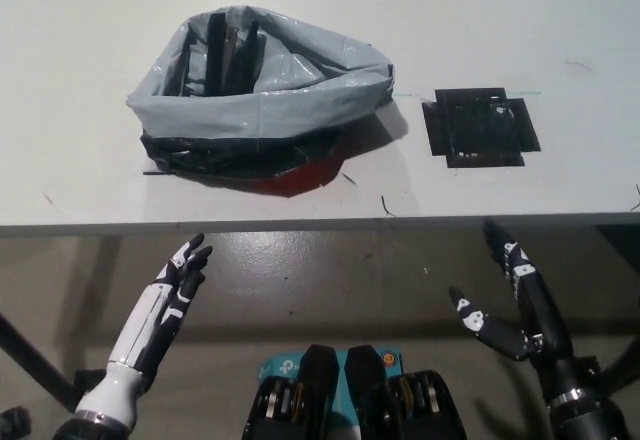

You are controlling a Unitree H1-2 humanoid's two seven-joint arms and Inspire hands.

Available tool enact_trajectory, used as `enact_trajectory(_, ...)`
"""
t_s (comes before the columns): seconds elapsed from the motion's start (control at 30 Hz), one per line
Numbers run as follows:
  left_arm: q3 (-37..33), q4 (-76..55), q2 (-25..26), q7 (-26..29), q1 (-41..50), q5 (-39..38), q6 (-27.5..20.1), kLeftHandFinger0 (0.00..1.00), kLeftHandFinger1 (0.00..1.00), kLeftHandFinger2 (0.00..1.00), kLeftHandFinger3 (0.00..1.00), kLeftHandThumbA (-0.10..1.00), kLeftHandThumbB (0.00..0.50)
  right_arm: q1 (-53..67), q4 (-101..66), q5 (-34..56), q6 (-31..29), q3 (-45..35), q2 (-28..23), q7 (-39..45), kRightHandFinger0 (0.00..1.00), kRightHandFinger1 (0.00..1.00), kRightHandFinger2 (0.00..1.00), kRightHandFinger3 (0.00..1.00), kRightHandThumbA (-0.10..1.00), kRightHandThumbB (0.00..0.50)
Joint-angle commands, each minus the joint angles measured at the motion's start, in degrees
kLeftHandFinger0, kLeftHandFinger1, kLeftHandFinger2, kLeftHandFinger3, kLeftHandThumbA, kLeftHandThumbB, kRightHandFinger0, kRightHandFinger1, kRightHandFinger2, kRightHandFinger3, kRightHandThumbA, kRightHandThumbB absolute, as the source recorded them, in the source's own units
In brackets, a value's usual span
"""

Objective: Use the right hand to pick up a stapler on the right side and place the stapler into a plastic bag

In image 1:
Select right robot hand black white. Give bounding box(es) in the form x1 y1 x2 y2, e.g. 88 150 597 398
447 219 592 402

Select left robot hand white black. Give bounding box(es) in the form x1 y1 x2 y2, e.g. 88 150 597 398
107 232 214 377

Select grey and black plastic bag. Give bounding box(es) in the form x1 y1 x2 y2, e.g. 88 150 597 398
124 4 396 196

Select black table leg with foot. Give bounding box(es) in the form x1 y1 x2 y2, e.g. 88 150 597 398
574 344 640 397
0 309 109 411

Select dark round floor object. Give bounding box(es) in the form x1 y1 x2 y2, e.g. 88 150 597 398
0 407 32 440

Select robot body black teal blocks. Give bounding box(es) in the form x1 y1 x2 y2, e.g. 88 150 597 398
242 343 469 440

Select red flat sheet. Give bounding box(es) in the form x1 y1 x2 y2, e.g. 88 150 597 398
269 152 345 200

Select black tape square mark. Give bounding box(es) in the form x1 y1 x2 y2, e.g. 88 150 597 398
422 88 542 170

